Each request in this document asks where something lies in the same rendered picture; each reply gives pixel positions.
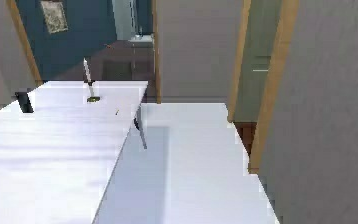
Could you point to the small yellow pen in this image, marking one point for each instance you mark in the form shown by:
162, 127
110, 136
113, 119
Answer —
117, 112

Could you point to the white sink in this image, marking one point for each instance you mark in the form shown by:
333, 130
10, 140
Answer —
142, 39

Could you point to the green room door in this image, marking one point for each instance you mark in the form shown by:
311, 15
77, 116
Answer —
257, 60

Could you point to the white table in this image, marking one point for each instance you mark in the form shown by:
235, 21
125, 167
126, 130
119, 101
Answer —
53, 150

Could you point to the black box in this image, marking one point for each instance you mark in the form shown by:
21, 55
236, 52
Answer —
24, 102

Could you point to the framed wall picture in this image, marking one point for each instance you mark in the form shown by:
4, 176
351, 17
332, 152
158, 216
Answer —
54, 15

